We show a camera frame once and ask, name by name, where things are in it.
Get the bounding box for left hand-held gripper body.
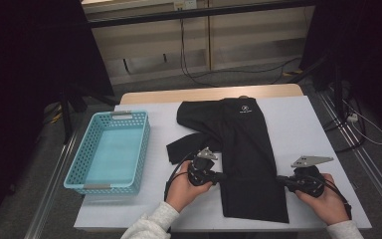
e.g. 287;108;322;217
187;146;219;187

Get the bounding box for black tripod stand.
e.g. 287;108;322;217
286;54;346;113

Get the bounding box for large black curtain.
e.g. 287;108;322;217
0;0;115;230

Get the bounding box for white floor cable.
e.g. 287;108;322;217
341;99;382;146

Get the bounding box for black floor cable bundle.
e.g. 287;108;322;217
322;96;367;154

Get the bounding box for light blue plastic basket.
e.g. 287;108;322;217
63;110;152;195

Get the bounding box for white table cover sheet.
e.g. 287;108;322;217
74;95;373;232

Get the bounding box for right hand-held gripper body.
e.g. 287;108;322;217
287;155;334;199

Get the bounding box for light wooden table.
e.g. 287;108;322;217
119;83;304;106

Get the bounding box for white wall socket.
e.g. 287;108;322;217
173;0;198;11

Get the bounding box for person's right hand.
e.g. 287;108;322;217
293;172;351;227

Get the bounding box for black horizontal bar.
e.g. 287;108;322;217
88;0;316;29

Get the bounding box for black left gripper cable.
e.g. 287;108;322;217
163;152;197;202

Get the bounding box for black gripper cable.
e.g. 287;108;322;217
314;175;352;220
163;152;197;202

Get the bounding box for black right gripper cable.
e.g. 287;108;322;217
314;175;352;220

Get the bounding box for black pants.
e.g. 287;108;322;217
166;97;290;224

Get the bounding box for metal floor rail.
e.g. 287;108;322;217
23;130;79;239
316;89;382;218

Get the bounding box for person's left hand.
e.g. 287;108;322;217
165;160;214;214

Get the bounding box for black hanging wall cable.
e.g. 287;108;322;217
178;18;220;89

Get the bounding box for black stand legs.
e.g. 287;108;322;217
59;84;120;145

